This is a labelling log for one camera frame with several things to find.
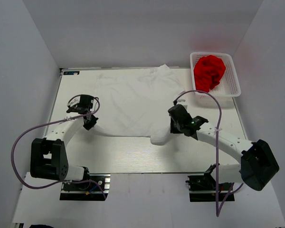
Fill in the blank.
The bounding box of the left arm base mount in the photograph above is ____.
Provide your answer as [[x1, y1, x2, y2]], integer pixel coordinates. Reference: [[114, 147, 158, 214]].
[[59, 174, 111, 201]]

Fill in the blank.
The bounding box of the white t shirt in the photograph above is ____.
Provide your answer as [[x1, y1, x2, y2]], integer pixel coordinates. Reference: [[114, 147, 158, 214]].
[[93, 65, 185, 145]]

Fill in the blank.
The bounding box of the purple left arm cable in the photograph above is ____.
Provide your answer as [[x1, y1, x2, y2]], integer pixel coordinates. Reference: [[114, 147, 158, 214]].
[[10, 95, 107, 200]]

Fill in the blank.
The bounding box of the blue label sticker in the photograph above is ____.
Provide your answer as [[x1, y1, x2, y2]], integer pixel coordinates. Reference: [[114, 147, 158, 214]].
[[63, 71, 80, 75]]

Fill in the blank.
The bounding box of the white plastic basket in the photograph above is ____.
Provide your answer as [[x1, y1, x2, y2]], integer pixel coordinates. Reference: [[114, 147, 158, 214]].
[[190, 52, 241, 108]]

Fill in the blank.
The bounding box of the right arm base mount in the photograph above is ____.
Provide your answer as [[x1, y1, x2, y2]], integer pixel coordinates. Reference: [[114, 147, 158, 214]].
[[185, 174, 235, 202]]

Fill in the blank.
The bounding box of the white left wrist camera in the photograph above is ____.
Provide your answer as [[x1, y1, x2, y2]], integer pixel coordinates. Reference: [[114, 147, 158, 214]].
[[67, 95, 81, 107]]

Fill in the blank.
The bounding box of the red t shirt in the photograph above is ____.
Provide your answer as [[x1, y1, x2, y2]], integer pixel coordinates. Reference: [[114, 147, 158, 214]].
[[193, 55, 226, 92]]

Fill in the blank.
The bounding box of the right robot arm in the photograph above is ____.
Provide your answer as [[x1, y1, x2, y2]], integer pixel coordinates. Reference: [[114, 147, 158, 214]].
[[168, 104, 279, 191]]

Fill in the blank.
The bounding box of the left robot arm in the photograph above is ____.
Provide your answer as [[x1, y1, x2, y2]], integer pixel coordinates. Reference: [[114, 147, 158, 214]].
[[30, 95, 100, 190]]

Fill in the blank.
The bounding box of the dark blue object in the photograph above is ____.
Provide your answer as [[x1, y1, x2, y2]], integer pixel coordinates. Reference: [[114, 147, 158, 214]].
[[29, 224, 53, 228]]

